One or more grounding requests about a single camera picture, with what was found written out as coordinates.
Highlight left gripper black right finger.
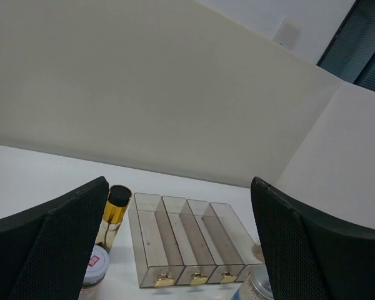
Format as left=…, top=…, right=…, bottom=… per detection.
left=251, top=177, right=375, bottom=299

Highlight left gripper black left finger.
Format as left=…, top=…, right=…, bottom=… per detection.
left=0, top=176, right=109, bottom=299

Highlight white-lid red-label jar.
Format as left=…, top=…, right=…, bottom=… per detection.
left=78, top=245, right=109, bottom=299

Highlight silver-lid blue-label jar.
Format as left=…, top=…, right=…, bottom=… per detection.
left=231, top=264, right=274, bottom=300

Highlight gold black-capped bottle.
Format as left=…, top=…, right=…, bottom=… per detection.
left=95, top=185, right=133, bottom=253

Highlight clear bin,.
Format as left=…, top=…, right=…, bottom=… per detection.
left=162, top=196, right=216, bottom=286
left=210, top=202, right=264, bottom=283
left=187, top=199, right=244, bottom=284
left=128, top=193, right=185, bottom=288

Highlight dark window with blinds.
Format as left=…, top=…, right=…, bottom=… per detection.
left=317, top=0, right=375, bottom=92

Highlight white wall panel box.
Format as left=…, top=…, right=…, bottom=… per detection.
left=272, top=17, right=301, bottom=50

